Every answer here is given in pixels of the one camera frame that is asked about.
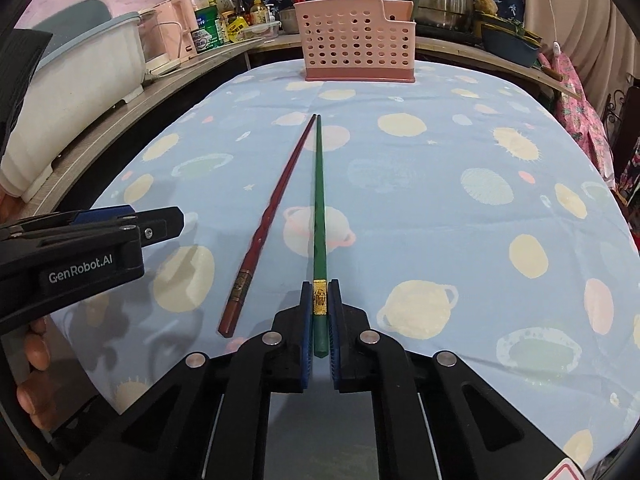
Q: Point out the blue basin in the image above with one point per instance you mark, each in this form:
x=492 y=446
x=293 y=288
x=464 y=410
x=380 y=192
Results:
x=510 y=47

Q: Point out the pink perforated utensil basket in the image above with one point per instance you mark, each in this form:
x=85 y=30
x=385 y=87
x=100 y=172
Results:
x=350 y=40

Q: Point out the green printed carton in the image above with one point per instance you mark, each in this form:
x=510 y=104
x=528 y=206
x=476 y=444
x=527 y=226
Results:
x=207 y=20

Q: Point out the dark red chopstick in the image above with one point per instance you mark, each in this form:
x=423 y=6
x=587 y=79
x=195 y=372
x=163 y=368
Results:
x=260 y=237

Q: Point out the yellow sponge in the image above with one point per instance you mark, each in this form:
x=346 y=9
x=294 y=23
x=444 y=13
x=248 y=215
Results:
x=486 y=5

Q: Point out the person's left hand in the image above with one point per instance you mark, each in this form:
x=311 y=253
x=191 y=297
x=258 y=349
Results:
x=35 y=350

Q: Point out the green chopstick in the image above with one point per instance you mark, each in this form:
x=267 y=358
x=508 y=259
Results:
x=318 y=210

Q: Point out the pink kitchen appliance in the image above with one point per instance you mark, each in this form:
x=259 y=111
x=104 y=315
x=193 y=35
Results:
x=175 y=25

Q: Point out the white tub with blue rim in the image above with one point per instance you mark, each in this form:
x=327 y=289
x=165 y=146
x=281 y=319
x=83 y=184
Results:
x=75 y=90

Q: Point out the yellow snack packet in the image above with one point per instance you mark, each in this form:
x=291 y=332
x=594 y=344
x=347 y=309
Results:
x=237 y=27

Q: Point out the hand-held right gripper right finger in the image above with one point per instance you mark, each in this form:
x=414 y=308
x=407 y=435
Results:
x=335 y=330

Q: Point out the yellow labelled bottle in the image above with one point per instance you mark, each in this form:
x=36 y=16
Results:
x=257 y=12

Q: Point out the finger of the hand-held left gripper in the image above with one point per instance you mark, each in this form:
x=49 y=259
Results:
x=107 y=212
x=160 y=227

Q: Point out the pink floral cloth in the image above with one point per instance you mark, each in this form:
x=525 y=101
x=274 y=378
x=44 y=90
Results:
x=580 y=105

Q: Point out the light blue planet print tablecloth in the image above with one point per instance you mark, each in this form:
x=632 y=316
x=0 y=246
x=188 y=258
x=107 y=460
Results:
x=450 y=210

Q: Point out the dark sauce bottle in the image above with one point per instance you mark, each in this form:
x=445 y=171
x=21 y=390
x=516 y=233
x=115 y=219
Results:
x=239 y=5

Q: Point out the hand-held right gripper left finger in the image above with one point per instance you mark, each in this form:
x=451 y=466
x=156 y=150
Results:
x=305 y=330

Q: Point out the black ribbed object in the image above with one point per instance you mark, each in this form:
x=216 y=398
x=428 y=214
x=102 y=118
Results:
x=22 y=90

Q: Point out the white green labelled jar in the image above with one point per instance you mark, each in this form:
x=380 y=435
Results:
x=204 y=40

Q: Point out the beige curtain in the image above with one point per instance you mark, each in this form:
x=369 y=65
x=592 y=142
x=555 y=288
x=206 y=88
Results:
x=590 y=20

